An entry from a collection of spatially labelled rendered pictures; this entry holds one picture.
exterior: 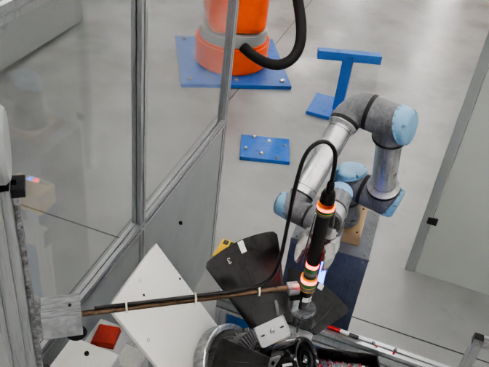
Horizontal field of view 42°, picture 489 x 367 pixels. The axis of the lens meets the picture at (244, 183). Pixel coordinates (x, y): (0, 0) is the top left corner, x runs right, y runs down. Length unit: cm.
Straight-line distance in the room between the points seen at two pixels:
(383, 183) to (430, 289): 175
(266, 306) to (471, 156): 197
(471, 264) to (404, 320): 53
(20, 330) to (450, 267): 282
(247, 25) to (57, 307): 415
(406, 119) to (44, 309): 114
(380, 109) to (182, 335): 88
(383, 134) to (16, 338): 118
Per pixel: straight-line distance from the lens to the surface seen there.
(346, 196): 181
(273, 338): 175
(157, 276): 176
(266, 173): 443
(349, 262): 242
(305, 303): 171
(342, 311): 200
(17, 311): 151
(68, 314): 154
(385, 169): 215
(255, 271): 170
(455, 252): 382
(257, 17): 542
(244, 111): 511
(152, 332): 172
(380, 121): 197
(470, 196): 359
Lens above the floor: 257
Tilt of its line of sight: 37 degrees down
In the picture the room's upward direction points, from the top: 7 degrees clockwise
